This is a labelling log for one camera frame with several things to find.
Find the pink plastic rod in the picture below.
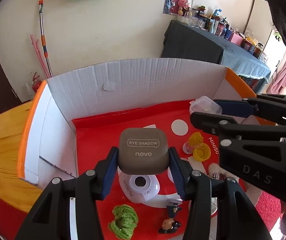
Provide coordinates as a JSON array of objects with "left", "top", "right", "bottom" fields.
[{"left": 30, "top": 34, "right": 49, "bottom": 78}]

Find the red fire extinguisher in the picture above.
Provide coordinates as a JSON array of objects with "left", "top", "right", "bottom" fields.
[{"left": 31, "top": 72, "right": 43, "bottom": 93}]

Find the red knitted mat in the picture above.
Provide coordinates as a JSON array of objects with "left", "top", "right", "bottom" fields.
[{"left": 254, "top": 190, "right": 282, "bottom": 232}]

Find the pink box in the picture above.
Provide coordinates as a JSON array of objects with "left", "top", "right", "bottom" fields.
[{"left": 229, "top": 33, "right": 244, "bottom": 46}]

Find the pink clothing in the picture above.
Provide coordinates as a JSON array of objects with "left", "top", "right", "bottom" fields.
[{"left": 268, "top": 55, "right": 286, "bottom": 95}]

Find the grey eyeshadow case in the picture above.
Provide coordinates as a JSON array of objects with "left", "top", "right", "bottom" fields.
[{"left": 118, "top": 127, "right": 171, "bottom": 175}]

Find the green fuzzy hair clip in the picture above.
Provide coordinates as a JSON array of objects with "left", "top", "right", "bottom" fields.
[{"left": 108, "top": 204, "right": 138, "bottom": 239}]

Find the grey cloth covered table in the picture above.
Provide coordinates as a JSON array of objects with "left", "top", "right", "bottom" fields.
[{"left": 161, "top": 20, "right": 272, "bottom": 93}]

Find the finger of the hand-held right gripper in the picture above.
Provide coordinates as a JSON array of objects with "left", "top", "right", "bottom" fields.
[
  {"left": 190, "top": 112, "right": 286, "bottom": 207},
  {"left": 213, "top": 94, "right": 286, "bottom": 127}
]

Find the yellow round cap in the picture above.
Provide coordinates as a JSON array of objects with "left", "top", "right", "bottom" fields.
[{"left": 192, "top": 144, "right": 211, "bottom": 161}]

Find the clear square plastic box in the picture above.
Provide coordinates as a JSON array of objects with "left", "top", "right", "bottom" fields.
[{"left": 189, "top": 96, "right": 223, "bottom": 115}]

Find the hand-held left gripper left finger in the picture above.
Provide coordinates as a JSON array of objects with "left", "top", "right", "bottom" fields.
[{"left": 15, "top": 146, "right": 120, "bottom": 240}]

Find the silver mop handle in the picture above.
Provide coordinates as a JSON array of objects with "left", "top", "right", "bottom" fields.
[{"left": 38, "top": 0, "right": 53, "bottom": 78}]

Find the row of bottles and cups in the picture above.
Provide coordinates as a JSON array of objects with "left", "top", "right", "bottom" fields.
[{"left": 183, "top": 5, "right": 269, "bottom": 60}]

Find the small dark figurine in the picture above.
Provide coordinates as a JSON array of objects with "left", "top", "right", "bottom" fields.
[{"left": 158, "top": 204, "right": 182, "bottom": 233}]

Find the white round mini device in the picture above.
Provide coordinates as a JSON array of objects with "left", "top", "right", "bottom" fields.
[{"left": 117, "top": 167, "right": 161, "bottom": 204}]

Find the pink rabbit plush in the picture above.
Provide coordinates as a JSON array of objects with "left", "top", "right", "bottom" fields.
[{"left": 169, "top": 0, "right": 192, "bottom": 14}]

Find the orange cardboard box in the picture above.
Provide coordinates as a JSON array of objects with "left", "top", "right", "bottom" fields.
[{"left": 17, "top": 57, "right": 277, "bottom": 240}]

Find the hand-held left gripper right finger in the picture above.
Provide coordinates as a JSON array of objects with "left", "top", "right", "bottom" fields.
[{"left": 168, "top": 147, "right": 270, "bottom": 240}]

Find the girl figurine pink dress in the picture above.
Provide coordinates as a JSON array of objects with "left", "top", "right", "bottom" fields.
[{"left": 182, "top": 133, "right": 203, "bottom": 154}]

